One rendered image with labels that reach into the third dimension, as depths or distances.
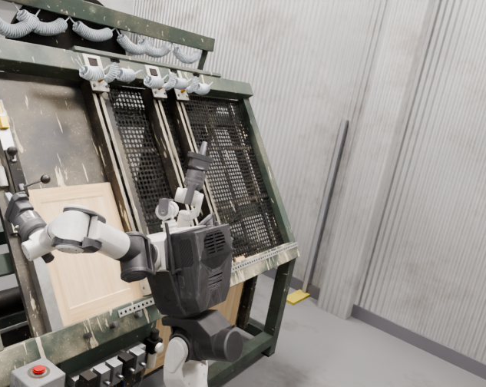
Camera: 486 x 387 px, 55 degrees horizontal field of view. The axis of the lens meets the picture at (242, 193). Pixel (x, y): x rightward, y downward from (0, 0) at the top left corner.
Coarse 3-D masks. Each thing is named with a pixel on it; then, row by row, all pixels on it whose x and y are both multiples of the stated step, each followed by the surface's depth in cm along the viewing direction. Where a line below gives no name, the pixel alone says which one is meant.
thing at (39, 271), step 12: (0, 132) 186; (0, 144) 185; (12, 144) 188; (0, 156) 186; (12, 192) 184; (36, 264) 180; (36, 276) 180; (48, 276) 183; (36, 288) 181; (48, 288) 181; (48, 300) 180; (48, 312) 178; (48, 324) 178; (60, 324) 180
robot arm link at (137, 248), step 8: (136, 240) 156; (136, 248) 154; (144, 248) 160; (128, 256) 152; (136, 256) 155; (144, 256) 157; (120, 264) 156; (128, 264) 153; (136, 264) 153; (144, 264) 155
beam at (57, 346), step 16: (256, 256) 294; (272, 256) 307; (288, 256) 323; (240, 272) 276; (256, 272) 289; (128, 304) 207; (96, 320) 192; (112, 320) 198; (128, 320) 204; (144, 320) 211; (48, 336) 174; (64, 336) 179; (80, 336) 184; (96, 336) 190; (112, 336) 196; (0, 352) 160; (16, 352) 164; (32, 352) 168; (48, 352) 173; (64, 352) 177; (80, 352) 182; (0, 368) 158; (16, 368) 162; (0, 384) 157
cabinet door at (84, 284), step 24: (48, 192) 197; (72, 192) 206; (96, 192) 216; (48, 216) 194; (48, 264) 187; (72, 264) 195; (96, 264) 204; (72, 288) 192; (96, 288) 201; (120, 288) 210; (72, 312) 188; (96, 312) 197
